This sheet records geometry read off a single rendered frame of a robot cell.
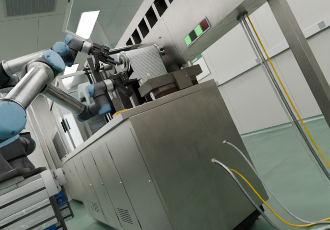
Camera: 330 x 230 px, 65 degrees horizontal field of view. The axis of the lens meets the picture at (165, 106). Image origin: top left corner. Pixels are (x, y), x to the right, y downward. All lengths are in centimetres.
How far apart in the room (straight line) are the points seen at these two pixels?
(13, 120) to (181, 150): 80
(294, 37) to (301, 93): 266
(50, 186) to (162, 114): 66
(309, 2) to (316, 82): 245
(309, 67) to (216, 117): 55
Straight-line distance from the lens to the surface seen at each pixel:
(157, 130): 134
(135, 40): 228
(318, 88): 144
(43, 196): 103
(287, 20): 144
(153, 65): 176
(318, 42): 380
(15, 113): 101
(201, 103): 152
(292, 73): 403
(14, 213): 105
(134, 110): 131
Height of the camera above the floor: 74
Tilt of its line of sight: 4 degrees up
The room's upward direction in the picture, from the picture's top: 24 degrees counter-clockwise
